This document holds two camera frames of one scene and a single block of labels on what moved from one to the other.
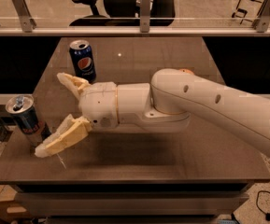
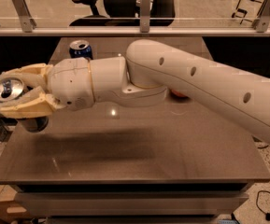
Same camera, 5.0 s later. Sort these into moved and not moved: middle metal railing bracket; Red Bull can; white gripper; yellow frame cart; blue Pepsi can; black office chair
Moved: Red Bull can; white gripper
Not moved: middle metal railing bracket; blue Pepsi can; yellow frame cart; black office chair
